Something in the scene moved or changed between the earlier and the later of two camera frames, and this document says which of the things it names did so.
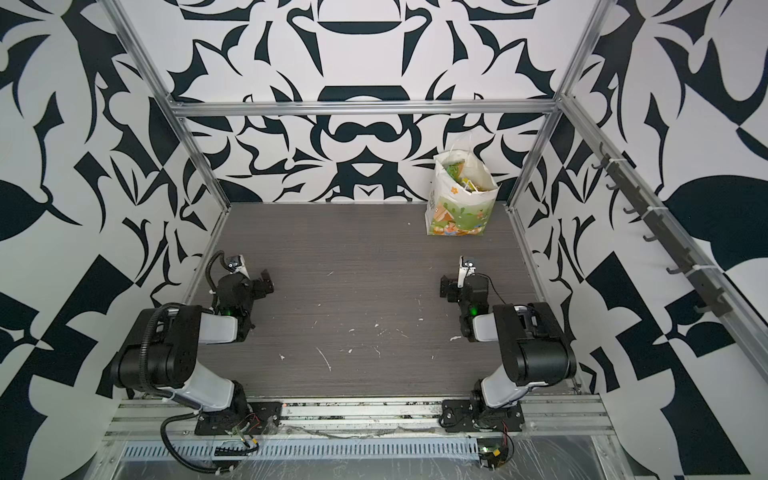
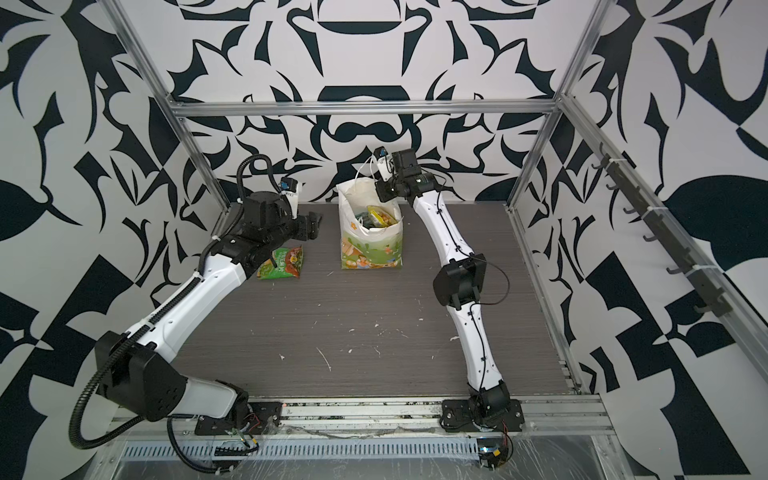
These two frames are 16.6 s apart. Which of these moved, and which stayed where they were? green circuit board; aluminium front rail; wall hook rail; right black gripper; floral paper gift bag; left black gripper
Moved: left black gripper; right black gripper; floral paper gift bag
Stayed: green circuit board; wall hook rail; aluminium front rail
